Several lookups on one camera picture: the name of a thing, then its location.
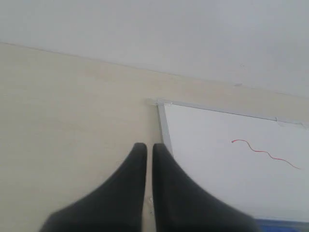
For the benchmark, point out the blue cloth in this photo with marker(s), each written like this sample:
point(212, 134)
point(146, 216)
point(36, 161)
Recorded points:
point(269, 225)

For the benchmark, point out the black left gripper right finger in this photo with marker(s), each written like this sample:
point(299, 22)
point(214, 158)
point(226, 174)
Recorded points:
point(181, 205)

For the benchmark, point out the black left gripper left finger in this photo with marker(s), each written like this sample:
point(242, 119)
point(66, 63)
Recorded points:
point(115, 206)

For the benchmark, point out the white board with metal frame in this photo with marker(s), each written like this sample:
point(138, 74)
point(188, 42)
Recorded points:
point(257, 164)

